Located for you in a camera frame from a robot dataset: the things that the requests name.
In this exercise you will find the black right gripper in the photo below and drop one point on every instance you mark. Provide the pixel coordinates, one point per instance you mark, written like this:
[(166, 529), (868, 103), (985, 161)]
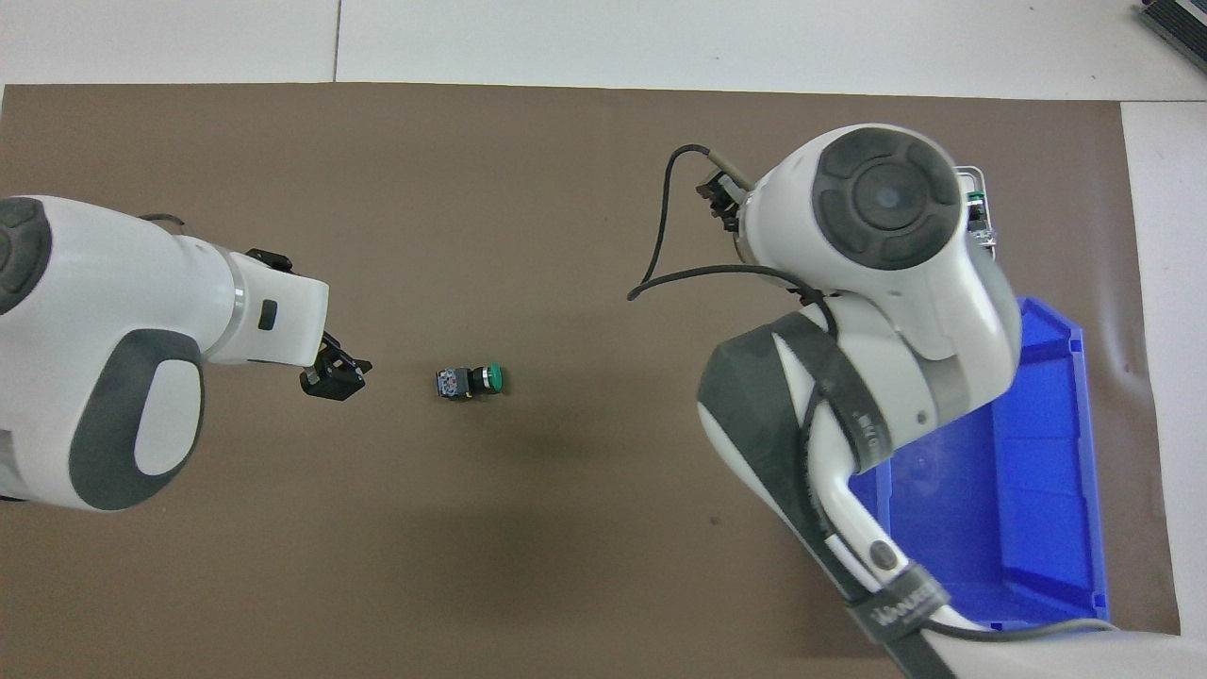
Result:
[(719, 203)]

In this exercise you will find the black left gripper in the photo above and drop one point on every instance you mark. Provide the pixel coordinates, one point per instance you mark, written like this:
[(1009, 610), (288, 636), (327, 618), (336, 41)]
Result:
[(335, 354)]

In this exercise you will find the green push button switch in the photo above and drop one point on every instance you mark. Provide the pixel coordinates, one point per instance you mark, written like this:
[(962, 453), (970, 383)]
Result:
[(979, 212), (467, 382)]

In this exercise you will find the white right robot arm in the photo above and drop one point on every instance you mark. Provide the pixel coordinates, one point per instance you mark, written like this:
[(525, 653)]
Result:
[(877, 311)]

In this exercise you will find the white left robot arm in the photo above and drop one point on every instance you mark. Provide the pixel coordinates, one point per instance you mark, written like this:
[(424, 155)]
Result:
[(113, 330)]

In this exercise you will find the brown table mat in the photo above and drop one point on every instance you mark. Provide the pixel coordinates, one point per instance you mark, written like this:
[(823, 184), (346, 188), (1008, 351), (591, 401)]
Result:
[(471, 519)]

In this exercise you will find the silver metal tray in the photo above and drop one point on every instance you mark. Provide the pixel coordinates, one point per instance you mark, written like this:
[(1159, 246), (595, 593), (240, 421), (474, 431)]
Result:
[(988, 247)]

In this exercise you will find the blue plastic storage bin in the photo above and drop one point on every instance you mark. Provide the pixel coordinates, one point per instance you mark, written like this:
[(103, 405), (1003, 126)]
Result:
[(1018, 490)]

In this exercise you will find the grey ribbed device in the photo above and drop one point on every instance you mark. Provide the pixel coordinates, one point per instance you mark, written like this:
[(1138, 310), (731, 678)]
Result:
[(1179, 19)]

